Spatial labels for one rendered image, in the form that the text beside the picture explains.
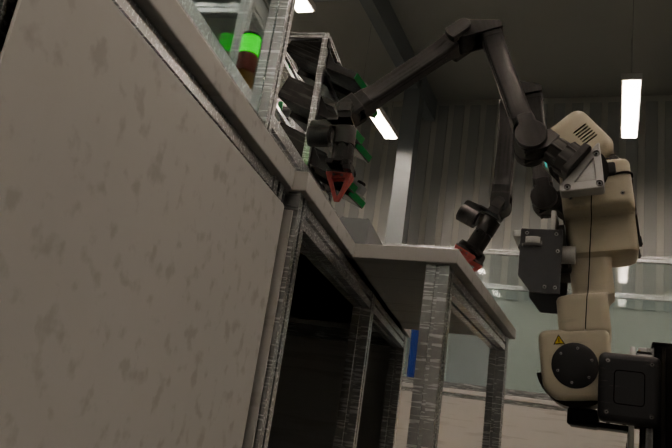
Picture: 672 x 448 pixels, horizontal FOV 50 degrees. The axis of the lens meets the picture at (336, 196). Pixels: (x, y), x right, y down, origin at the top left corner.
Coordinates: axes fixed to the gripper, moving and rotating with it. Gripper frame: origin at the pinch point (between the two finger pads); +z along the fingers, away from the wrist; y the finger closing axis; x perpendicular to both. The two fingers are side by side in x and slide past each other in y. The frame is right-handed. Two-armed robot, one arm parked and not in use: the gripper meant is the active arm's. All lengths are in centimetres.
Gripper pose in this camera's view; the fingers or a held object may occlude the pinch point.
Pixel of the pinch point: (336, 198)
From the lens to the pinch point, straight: 184.3
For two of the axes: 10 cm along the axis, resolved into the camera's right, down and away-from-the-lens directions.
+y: -1.8, -3.2, -9.3
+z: -1.2, 9.4, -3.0
